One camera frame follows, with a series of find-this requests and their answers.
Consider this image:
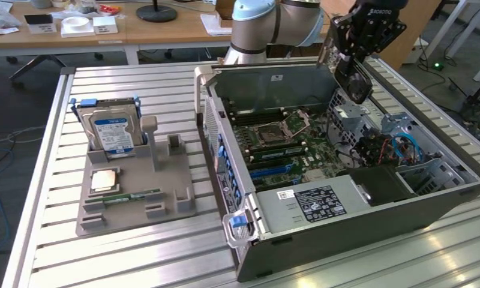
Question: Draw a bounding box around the graphics card with black fan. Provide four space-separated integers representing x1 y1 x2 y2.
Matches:
317 37 373 105

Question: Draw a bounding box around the blue data wire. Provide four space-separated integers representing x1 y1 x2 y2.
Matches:
393 131 425 164

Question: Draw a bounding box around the white tape roll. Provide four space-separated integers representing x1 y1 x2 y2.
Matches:
62 16 88 29

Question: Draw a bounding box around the silver CPU chip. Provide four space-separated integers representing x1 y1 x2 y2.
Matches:
91 170 119 191

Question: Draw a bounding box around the perforated metal drive cage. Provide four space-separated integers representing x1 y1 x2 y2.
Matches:
327 86 385 133

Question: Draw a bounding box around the white floor cable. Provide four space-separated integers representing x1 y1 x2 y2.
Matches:
0 125 45 144

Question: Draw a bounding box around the white box with red button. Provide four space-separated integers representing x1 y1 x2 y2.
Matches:
403 37 429 65

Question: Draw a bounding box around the wooden cabinet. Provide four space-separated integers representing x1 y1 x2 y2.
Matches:
367 0 441 70

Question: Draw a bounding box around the hard disk in blue caddy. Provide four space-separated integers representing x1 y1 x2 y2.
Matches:
69 95 141 157

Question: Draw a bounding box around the black lamp base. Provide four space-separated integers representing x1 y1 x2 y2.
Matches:
135 0 179 23

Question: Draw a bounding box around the green motherboard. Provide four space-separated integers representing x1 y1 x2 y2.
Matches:
223 101 347 191

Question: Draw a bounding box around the grey parts rack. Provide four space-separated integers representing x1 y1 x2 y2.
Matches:
74 115 197 238

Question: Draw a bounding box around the flat white box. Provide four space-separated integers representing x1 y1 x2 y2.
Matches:
60 22 97 38

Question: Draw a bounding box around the black air shroud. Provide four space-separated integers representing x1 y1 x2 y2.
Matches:
345 164 419 208

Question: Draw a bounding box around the grey power supply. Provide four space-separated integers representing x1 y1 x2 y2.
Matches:
245 175 371 235

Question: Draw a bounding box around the metal socket cover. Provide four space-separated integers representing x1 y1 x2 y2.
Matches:
281 109 311 132

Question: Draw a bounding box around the paper stack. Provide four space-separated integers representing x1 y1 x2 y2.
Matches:
199 11 233 37

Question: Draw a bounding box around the white labelled box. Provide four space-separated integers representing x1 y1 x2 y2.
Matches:
92 16 119 35

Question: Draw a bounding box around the blue expansion slot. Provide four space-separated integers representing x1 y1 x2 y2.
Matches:
249 166 288 179

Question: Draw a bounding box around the white box with black lid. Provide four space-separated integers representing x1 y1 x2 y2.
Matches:
25 14 58 35

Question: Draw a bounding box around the metal disk bay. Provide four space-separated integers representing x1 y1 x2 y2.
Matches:
395 157 467 196

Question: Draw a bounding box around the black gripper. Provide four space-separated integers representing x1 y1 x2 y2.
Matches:
329 0 408 59

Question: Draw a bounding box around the wooden desk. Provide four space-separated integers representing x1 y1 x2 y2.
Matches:
0 0 235 65

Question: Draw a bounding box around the open black PC case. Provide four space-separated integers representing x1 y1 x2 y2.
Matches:
193 56 480 283

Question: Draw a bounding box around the CPU socket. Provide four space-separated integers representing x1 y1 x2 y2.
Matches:
255 122 289 145

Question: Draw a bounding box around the white desk frame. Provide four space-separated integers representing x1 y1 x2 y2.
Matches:
421 0 480 82

